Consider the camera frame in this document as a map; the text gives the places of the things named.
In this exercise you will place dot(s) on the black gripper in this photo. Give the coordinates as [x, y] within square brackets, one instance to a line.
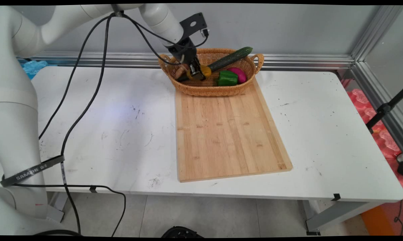
[184, 50]

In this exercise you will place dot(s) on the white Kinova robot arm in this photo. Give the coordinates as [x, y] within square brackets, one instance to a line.
[19, 117]

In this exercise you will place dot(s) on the brown mushroom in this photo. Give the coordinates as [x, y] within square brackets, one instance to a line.
[179, 72]

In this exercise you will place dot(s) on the green bell pepper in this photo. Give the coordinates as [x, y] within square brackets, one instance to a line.
[227, 78]

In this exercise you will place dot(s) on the long green cucumber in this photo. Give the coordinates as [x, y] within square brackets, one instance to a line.
[230, 58]

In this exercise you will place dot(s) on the magenta eggplant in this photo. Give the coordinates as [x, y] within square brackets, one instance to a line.
[240, 75]

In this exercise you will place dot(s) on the bamboo cutting board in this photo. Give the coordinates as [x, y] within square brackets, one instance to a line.
[221, 140]

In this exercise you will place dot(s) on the black tape tab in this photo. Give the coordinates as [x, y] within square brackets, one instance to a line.
[93, 188]
[336, 197]

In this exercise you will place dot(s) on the blue foam sheet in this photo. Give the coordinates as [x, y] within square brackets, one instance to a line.
[34, 67]

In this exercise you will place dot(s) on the black round object on floor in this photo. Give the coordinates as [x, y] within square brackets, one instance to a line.
[181, 232]

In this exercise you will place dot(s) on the black tripod stand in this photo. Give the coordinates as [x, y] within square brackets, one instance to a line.
[384, 109]

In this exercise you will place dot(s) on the grey metal table leg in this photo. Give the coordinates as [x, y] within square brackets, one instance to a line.
[335, 214]

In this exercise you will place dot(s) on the pink foam sheet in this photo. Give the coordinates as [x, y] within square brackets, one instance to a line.
[385, 140]

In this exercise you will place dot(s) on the black power adapter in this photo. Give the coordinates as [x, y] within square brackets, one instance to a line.
[402, 167]

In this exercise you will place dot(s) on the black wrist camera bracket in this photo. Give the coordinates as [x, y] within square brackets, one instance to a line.
[198, 20]

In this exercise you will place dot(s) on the horizontal aluminium frame rail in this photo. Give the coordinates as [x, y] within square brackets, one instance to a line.
[305, 62]

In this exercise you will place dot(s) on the aluminium frame side rail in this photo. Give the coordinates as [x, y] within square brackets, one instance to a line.
[375, 33]

